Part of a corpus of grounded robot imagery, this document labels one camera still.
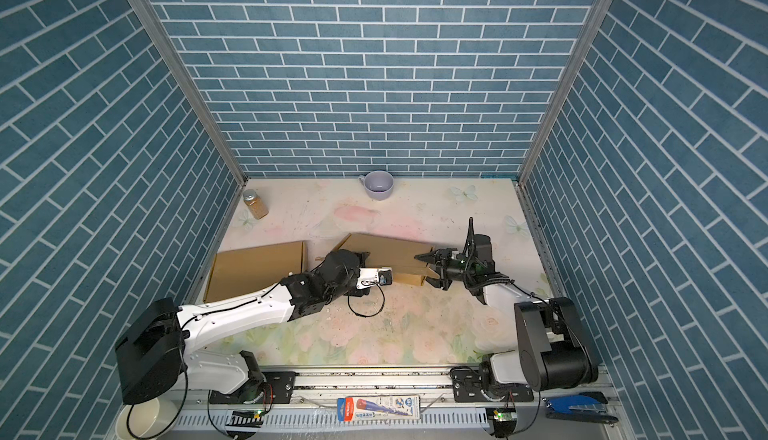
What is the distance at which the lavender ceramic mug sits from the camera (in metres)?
1.11

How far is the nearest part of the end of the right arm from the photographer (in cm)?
70

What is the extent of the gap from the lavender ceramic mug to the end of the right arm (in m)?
0.36
